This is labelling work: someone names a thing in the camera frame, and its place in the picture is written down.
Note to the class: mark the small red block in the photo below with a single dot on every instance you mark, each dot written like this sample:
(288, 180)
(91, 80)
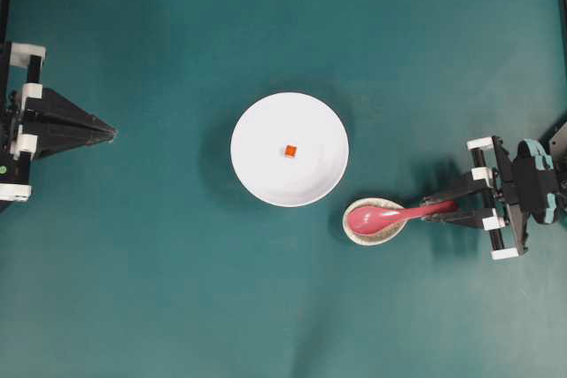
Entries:
(290, 151)

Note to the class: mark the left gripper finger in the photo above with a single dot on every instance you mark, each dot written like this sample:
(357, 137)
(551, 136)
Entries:
(48, 104)
(41, 140)

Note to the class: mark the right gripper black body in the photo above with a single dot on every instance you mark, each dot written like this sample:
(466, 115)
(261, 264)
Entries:
(510, 241)

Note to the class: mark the white round bowl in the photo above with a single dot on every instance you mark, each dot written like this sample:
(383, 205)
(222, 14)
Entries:
(259, 139)

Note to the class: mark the pink ceramic spoon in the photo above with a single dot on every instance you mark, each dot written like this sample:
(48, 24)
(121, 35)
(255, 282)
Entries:
(368, 220)

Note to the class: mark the speckled beige spoon rest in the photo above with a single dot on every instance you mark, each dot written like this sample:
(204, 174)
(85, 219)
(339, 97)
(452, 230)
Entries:
(382, 236)

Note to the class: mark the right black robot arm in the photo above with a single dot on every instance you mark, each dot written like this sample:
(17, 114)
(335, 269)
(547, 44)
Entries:
(540, 185)

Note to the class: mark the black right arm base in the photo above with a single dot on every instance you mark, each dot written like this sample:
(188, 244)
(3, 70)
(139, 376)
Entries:
(554, 140)

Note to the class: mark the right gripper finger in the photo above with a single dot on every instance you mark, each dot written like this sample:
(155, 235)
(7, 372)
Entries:
(476, 180)
(484, 218)

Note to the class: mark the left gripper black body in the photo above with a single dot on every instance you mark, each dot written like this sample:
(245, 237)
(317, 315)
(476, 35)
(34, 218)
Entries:
(15, 187)

